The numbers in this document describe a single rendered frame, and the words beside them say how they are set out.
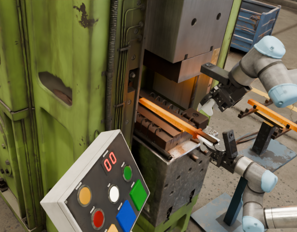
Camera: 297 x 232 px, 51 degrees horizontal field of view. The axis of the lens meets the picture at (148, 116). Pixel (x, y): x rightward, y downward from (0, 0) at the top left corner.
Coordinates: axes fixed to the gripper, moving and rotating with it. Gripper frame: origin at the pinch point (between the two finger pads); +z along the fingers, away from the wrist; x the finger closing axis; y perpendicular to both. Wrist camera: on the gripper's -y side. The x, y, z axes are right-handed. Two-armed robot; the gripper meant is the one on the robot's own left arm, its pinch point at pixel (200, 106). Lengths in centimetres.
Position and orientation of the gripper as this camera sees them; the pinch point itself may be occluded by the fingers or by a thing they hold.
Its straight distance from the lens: 114.3
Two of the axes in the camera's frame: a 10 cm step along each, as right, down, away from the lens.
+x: 7.1, -3.3, 6.2
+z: -4.2, 5.1, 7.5
